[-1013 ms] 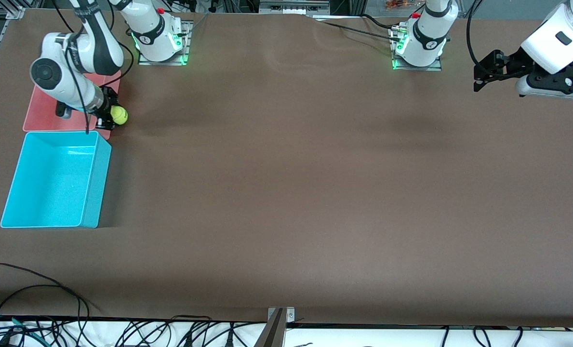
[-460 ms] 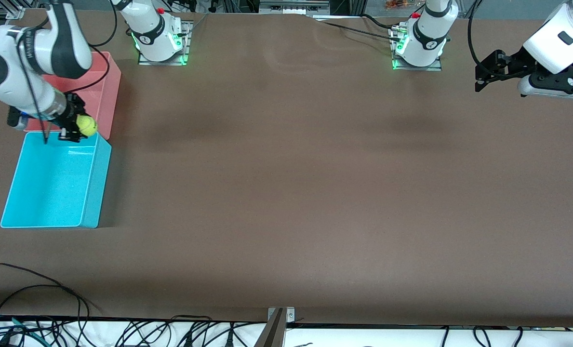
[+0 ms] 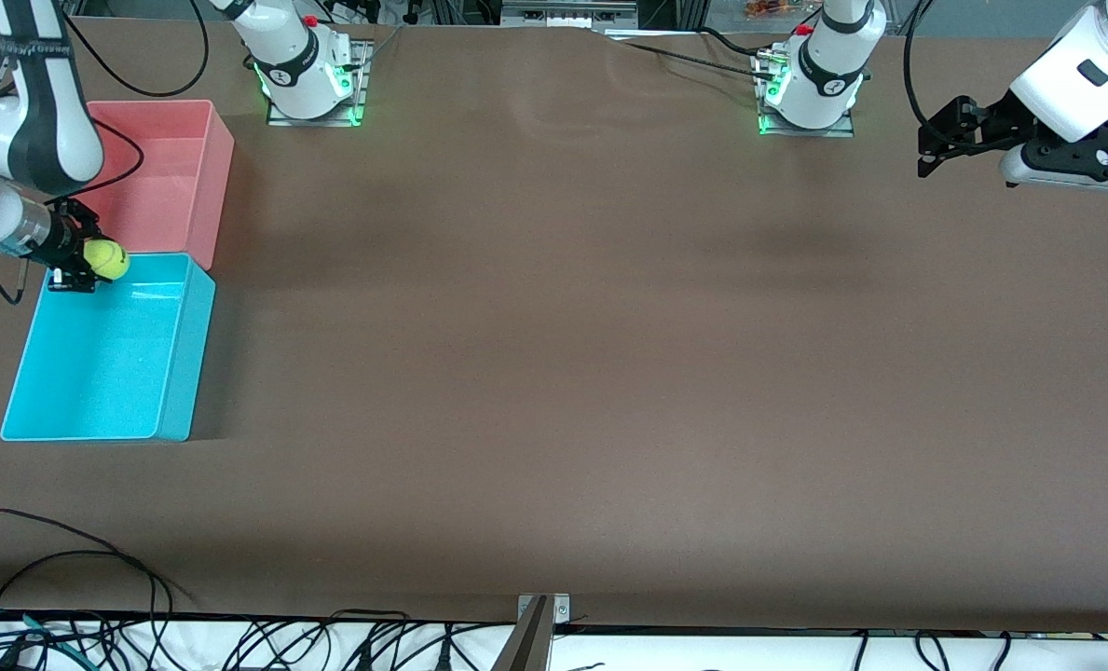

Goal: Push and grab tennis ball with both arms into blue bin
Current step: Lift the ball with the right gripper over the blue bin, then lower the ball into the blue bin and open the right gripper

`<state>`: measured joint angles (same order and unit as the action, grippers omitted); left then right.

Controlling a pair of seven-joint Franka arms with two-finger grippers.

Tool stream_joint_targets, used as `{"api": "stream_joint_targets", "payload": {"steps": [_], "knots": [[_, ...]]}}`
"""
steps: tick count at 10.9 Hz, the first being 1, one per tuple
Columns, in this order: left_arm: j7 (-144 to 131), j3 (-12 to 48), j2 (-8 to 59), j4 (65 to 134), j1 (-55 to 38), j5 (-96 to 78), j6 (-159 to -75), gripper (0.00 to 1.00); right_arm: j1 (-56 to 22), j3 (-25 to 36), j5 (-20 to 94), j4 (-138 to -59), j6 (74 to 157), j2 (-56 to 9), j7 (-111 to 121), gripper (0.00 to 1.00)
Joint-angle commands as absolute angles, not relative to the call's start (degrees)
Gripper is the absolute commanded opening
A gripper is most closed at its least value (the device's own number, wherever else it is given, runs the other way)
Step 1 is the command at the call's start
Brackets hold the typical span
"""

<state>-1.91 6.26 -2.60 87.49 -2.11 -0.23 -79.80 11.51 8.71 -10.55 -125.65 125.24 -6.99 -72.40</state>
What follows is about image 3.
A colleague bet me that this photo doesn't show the yellow-green tennis ball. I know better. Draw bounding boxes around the yellow-green tennis ball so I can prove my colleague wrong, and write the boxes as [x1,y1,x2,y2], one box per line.
[84,239,130,282]

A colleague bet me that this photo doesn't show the blue plastic bin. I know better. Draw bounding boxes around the blue plastic bin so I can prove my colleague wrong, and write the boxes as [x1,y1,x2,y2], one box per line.
[0,252,217,443]

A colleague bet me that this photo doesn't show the pink plastic bin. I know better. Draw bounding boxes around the pink plastic bin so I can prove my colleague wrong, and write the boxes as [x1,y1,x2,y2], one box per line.
[74,99,236,272]

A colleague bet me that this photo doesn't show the grey power strip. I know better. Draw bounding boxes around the grey power strip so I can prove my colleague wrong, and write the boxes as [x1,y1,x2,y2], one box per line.
[500,0,640,27]

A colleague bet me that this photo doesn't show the brown table cover sheet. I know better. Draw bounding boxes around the brown table cover sheet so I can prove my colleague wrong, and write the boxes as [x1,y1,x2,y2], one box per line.
[0,17,1108,635]

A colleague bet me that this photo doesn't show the grey metal bar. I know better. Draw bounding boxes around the grey metal bar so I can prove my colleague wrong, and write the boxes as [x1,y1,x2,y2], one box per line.
[488,596,555,671]

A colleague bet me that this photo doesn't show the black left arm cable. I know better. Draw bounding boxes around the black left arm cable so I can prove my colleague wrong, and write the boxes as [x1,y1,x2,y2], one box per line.
[904,0,937,131]

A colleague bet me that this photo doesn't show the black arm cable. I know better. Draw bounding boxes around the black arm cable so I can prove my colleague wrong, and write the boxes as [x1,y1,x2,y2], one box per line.
[904,0,937,131]
[60,0,210,98]

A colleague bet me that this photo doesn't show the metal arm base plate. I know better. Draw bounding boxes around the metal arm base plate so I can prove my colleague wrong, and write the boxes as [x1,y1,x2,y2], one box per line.
[757,47,857,138]
[267,39,373,128]

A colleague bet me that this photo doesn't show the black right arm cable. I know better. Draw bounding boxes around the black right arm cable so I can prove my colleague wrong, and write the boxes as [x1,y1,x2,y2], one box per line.
[60,0,210,98]

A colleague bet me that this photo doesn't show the teal cable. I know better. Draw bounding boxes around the teal cable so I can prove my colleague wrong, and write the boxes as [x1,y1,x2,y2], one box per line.
[0,606,84,658]

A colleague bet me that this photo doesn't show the silver metal bracket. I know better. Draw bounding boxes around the silver metal bracket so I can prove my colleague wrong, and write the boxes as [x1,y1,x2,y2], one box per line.
[516,593,572,627]

